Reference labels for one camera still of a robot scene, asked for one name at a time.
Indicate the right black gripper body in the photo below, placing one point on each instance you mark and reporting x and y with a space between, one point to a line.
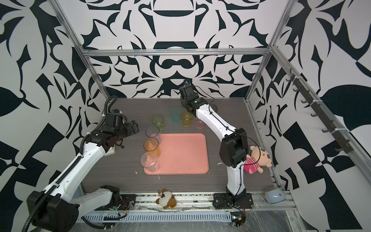
185 102

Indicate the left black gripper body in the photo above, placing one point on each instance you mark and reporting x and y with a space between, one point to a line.
126 129

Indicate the teal translucent glass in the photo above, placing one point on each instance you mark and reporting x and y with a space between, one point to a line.
175 114

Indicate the blue translucent glass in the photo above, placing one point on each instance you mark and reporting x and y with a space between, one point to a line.
153 132

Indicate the short green glass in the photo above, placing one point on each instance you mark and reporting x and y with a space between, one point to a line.
159 121

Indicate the orange translucent glass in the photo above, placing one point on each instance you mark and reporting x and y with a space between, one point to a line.
152 145

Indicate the clear glass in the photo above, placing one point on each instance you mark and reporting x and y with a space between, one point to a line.
149 162

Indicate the pink rectangular tray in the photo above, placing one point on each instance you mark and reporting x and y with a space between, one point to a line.
181 154

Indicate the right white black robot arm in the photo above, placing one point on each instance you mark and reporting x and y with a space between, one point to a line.
234 145

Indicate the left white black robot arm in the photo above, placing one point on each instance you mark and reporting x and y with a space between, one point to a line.
54 208

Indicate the yellow glass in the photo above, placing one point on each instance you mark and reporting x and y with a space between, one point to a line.
186 118

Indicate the white box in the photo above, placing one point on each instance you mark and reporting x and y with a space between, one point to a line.
111 151

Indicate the pink glass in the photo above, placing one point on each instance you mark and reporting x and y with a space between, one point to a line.
199 124

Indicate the brown white plush toy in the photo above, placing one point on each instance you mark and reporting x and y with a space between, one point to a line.
166 199

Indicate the pink pig plush toy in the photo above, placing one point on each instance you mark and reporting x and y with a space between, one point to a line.
259 157

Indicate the light blue computer mouse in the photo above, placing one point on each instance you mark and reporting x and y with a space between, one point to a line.
273 195

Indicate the green lit circuit board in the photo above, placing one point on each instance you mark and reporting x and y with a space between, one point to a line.
237 219

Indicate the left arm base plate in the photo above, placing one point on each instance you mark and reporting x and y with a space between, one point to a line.
125 202

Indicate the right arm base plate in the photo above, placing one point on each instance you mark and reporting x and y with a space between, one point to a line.
226 200

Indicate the white cable duct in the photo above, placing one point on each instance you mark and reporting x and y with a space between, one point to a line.
161 217

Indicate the black hook rail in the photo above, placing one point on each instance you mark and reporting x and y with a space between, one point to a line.
322 112

